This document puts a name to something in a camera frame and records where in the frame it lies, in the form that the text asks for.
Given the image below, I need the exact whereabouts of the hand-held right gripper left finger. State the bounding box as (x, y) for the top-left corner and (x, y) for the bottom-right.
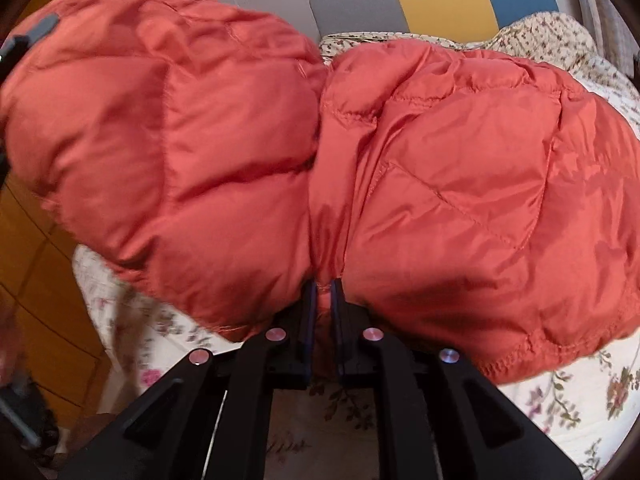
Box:
(60, 280), (318, 480)

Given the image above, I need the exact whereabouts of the patterned beige curtain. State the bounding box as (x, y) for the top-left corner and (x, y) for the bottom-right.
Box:
(575, 0), (636, 61)

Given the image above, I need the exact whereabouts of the dark object with grey bar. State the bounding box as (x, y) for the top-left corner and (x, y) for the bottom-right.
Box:
(0, 370), (58, 463)

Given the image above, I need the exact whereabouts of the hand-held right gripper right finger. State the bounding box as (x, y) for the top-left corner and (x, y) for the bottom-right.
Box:
(329, 278), (583, 480)

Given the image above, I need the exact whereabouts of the floral quilt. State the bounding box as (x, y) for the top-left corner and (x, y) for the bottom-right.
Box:
(72, 12), (640, 480)

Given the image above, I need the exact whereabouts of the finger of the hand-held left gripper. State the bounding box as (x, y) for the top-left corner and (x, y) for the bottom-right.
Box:
(0, 14), (61, 81)

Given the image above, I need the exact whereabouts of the orange down jacket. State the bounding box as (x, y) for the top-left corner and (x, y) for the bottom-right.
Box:
(0, 0), (640, 386)

